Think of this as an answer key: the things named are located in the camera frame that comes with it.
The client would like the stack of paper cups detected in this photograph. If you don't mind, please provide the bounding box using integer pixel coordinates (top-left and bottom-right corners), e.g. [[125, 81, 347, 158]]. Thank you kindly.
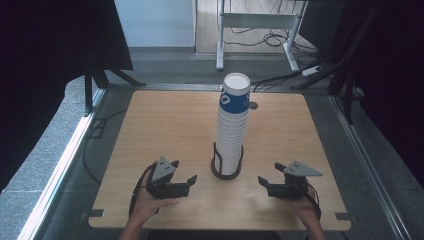
[[214, 72, 251, 177]]

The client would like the black power strip cable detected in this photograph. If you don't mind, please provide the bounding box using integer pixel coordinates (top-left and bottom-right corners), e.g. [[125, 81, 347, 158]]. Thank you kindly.
[[249, 72, 305, 93]]

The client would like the black floor cable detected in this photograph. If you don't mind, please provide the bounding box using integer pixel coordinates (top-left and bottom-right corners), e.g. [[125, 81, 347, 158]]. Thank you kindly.
[[81, 109, 129, 185]]

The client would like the black wire cup holder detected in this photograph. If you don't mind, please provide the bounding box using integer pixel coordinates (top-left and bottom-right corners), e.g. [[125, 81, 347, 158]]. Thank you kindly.
[[210, 142, 245, 181]]

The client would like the person's left hand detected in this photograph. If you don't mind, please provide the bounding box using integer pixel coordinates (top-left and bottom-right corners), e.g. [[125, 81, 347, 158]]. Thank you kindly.
[[129, 187, 180, 228]]

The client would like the black curtain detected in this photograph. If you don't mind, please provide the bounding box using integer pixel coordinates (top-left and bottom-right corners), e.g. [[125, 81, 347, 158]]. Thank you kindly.
[[333, 0, 424, 188], [0, 0, 134, 193]]

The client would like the left hand-held gripper cable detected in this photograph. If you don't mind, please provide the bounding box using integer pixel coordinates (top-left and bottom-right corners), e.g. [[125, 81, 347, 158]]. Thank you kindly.
[[128, 161, 158, 218]]

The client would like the black metal stand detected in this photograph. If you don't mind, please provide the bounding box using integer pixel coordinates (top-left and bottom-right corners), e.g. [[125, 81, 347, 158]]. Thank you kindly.
[[291, 0, 384, 125]]

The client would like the white power strip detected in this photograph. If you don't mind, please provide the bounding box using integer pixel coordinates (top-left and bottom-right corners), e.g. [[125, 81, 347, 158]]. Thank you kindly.
[[301, 65, 324, 78]]

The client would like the tangle of black floor cables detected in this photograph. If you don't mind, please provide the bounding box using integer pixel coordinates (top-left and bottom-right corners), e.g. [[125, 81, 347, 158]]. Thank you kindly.
[[223, 28, 321, 58]]

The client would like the person's right hand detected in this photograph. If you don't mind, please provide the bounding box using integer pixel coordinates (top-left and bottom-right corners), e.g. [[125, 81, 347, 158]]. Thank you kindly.
[[286, 186, 322, 226]]

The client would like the white metal desk frame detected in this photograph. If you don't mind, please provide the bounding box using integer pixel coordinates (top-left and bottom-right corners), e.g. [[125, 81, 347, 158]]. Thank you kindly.
[[215, 0, 308, 73]]

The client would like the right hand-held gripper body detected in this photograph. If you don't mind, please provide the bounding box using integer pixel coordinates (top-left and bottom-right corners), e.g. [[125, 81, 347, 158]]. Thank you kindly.
[[266, 160, 323, 200]]

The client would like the black tripod stand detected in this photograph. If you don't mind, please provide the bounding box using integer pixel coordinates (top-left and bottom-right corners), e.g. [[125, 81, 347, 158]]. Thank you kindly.
[[83, 49, 147, 116]]

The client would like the aluminium floor rail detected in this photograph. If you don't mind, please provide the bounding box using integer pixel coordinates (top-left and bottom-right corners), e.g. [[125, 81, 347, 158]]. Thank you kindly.
[[16, 88, 108, 240], [328, 94, 414, 240], [106, 83, 224, 93]]

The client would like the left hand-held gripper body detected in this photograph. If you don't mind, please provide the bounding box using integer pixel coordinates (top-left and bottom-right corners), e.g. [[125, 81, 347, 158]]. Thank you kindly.
[[145, 156, 191, 200]]

